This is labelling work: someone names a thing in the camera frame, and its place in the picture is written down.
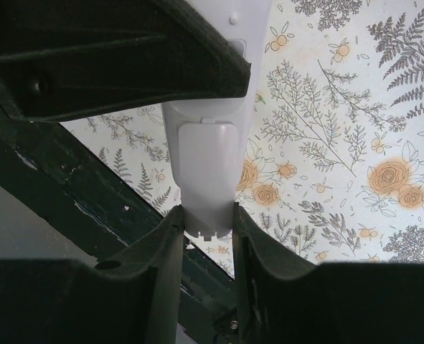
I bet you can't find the white remote control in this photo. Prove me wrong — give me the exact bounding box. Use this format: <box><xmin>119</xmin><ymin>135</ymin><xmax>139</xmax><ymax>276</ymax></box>
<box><xmin>162</xmin><ymin>1</ymin><xmax>272</xmax><ymax>242</ymax></box>

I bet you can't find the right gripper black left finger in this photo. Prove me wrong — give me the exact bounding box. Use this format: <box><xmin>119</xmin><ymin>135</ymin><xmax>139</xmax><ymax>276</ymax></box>
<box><xmin>0</xmin><ymin>206</ymin><xmax>184</xmax><ymax>343</ymax></box>

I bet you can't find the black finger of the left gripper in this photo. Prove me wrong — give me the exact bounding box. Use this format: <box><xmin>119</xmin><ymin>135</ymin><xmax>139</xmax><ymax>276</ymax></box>
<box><xmin>0</xmin><ymin>1</ymin><xmax>250</xmax><ymax>123</ymax></box>

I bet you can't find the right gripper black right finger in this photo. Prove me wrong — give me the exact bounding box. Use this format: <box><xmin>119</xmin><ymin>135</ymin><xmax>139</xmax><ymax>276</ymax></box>
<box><xmin>232</xmin><ymin>205</ymin><xmax>424</xmax><ymax>343</ymax></box>

